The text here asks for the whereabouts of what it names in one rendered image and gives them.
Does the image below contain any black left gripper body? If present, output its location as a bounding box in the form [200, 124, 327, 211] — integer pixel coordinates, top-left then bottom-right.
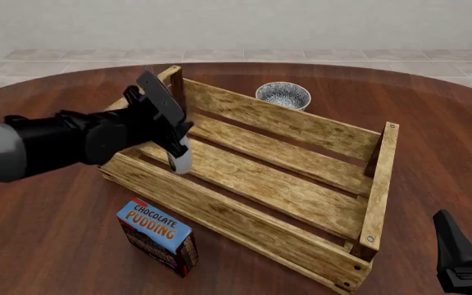
[122, 85, 160, 125]

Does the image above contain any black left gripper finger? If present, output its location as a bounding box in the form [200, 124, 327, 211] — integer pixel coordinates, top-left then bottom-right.
[152, 120, 195, 159]

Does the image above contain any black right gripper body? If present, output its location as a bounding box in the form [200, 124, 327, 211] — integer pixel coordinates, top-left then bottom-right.
[436, 263, 472, 293]

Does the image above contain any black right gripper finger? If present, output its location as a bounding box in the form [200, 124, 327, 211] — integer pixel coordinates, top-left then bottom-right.
[432, 209, 472, 272]

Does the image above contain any wooden slat tray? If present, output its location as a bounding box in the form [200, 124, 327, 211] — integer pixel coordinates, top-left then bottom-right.
[98, 64, 401, 295]

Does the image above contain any chocolate pudding box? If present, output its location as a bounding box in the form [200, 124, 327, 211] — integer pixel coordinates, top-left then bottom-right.
[116, 197, 200, 279]

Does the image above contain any patterned black and white bowl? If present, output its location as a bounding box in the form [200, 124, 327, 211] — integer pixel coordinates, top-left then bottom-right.
[255, 81, 312, 113]

